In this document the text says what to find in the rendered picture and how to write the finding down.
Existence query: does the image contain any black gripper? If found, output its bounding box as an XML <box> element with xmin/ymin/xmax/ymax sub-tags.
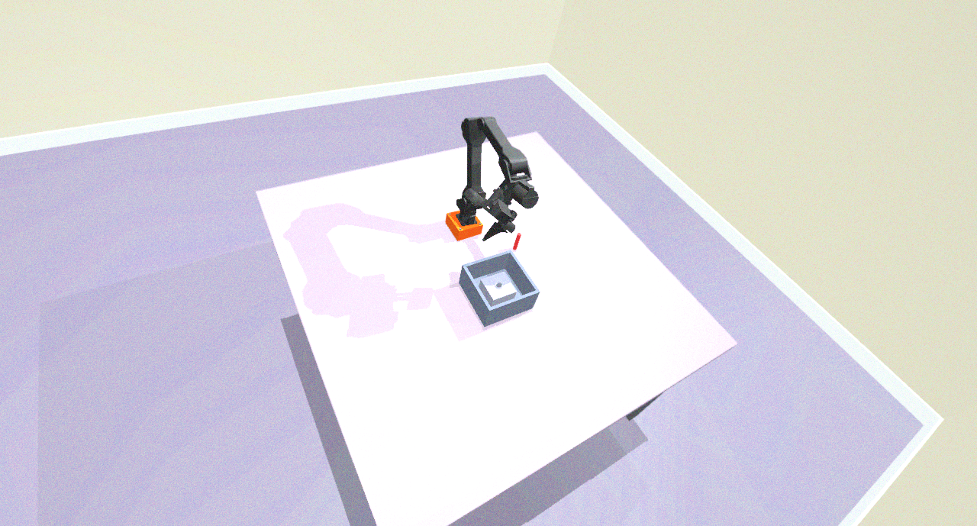
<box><xmin>461</xmin><ymin>187</ymin><xmax>516</xmax><ymax>241</ymax></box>

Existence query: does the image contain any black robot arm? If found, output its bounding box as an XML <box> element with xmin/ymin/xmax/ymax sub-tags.
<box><xmin>456</xmin><ymin>117</ymin><xmax>539</xmax><ymax>224</ymax></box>

